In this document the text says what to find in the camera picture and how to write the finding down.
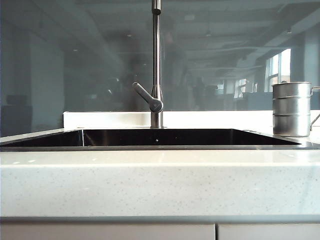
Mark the ribbed stainless steel mug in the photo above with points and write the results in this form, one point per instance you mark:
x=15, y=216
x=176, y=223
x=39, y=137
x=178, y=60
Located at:
x=291, y=112

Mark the black stainless steel sink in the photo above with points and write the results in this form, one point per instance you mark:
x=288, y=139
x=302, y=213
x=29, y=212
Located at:
x=175, y=138

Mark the stainless steel faucet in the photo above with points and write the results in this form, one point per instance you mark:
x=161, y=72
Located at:
x=156, y=50

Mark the wide grey cabinet door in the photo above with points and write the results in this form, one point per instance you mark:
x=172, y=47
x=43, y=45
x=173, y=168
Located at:
x=100, y=232

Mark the narrow grey cabinet door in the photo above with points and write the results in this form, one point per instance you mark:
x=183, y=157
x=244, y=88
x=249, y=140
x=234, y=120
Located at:
x=270, y=232

